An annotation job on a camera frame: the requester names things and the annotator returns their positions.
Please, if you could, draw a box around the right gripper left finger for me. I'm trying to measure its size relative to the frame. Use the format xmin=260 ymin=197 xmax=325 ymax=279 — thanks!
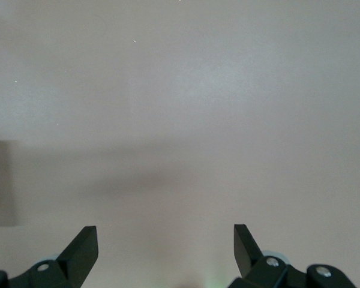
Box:
xmin=0 ymin=226 xmax=98 ymax=288

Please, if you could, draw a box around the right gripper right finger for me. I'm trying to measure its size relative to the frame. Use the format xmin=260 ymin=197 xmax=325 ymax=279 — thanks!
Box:
xmin=227 ymin=223 xmax=356 ymax=288

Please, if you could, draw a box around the brown table cover cloth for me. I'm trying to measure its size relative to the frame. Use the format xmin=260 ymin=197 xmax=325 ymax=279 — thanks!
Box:
xmin=0 ymin=0 xmax=360 ymax=288

